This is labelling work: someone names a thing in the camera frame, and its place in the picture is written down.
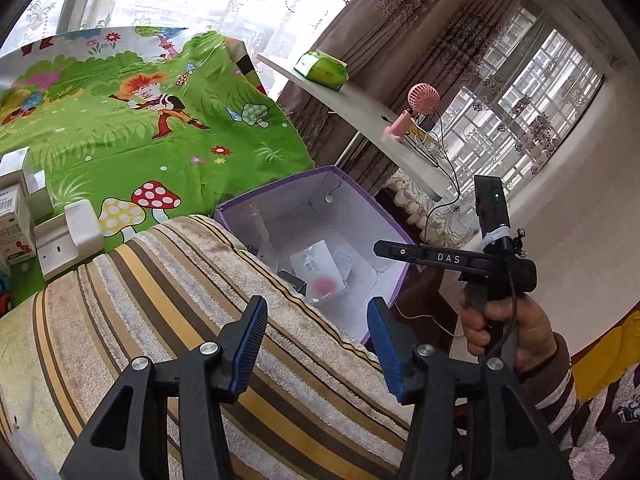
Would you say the cream lace cloth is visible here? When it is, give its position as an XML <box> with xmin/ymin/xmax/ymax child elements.
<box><xmin>390</xmin><ymin>167</ymin><xmax>481</xmax><ymax>247</ymax></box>

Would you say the white charger box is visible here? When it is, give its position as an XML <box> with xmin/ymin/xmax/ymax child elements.
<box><xmin>34</xmin><ymin>200</ymin><xmax>105</xmax><ymax>282</ymax></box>

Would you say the striped beige towel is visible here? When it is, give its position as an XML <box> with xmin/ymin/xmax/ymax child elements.
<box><xmin>0</xmin><ymin>215</ymin><xmax>416</xmax><ymax>480</ymax></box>

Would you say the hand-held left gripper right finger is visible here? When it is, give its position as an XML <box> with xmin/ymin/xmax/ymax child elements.
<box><xmin>366</xmin><ymin>296</ymin><xmax>573</xmax><ymax>480</ymax></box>

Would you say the thin white cable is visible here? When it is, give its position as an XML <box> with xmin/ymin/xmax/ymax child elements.
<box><xmin>395</xmin><ymin>305</ymin><xmax>463</xmax><ymax>339</ymax></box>

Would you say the green cartoon printed sheet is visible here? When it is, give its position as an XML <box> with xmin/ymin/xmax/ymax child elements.
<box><xmin>0</xmin><ymin>25</ymin><xmax>316</xmax><ymax>321</ymax></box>

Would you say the yellow flat item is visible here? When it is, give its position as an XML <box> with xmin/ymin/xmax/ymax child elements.
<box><xmin>405</xmin><ymin>125</ymin><xmax>442</xmax><ymax>152</ymax></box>

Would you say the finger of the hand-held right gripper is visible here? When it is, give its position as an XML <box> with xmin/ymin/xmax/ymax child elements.
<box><xmin>373</xmin><ymin>239</ymin><xmax>489</xmax><ymax>274</ymax></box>

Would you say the white shelf board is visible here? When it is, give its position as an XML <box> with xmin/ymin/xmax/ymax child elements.
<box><xmin>256</xmin><ymin>54</ymin><xmax>451</xmax><ymax>201</ymax></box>

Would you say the black cable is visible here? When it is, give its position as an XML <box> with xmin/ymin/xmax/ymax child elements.
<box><xmin>380</xmin><ymin>110</ymin><xmax>463</xmax><ymax>233</ymax></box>

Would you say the purple cardboard box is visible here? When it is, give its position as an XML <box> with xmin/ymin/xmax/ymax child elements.
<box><xmin>212</xmin><ymin>165</ymin><xmax>416</xmax><ymax>346</ymax></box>

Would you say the pink handheld fan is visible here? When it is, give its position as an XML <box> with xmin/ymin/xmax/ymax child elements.
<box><xmin>383</xmin><ymin>83</ymin><xmax>440</xmax><ymax>143</ymax></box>

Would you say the green tissue pack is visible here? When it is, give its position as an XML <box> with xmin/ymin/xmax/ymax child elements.
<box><xmin>293</xmin><ymin>50</ymin><xmax>349</xmax><ymax>92</ymax></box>

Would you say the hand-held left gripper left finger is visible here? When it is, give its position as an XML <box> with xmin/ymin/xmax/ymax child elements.
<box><xmin>59</xmin><ymin>295</ymin><xmax>269</xmax><ymax>480</ymax></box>

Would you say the yellow cloth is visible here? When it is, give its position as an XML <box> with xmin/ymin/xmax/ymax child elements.
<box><xmin>572</xmin><ymin>310</ymin><xmax>640</xmax><ymax>403</ymax></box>

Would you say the brown curtain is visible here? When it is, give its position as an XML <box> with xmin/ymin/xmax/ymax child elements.
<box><xmin>277</xmin><ymin>0</ymin><xmax>538</xmax><ymax>168</ymax></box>

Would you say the white cube box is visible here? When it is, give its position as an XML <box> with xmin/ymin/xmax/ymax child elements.
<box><xmin>0</xmin><ymin>147</ymin><xmax>54</xmax><ymax>222</ymax></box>

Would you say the person's right forearm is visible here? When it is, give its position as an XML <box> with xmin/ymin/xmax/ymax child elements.
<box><xmin>515</xmin><ymin>335</ymin><xmax>636</xmax><ymax>480</ymax></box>

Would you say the black small object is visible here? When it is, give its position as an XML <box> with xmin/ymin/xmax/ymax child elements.
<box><xmin>277</xmin><ymin>270</ymin><xmax>307</xmax><ymax>296</ymax></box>

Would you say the white box with barcode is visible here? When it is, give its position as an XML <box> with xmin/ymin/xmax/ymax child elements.
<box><xmin>0</xmin><ymin>185</ymin><xmax>38</xmax><ymax>266</ymax></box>

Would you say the floral sheer curtain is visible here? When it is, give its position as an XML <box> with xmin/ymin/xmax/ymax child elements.
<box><xmin>440</xmin><ymin>5</ymin><xmax>607</xmax><ymax>196</ymax></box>

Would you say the person's right hand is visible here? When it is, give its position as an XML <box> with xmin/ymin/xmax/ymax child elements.
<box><xmin>458</xmin><ymin>287</ymin><xmax>559</xmax><ymax>377</ymax></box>

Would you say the clear case with pink item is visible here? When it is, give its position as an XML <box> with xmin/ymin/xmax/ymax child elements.
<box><xmin>289</xmin><ymin>240</ymin><xmax>351</xmax><ymax>306</ymax></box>

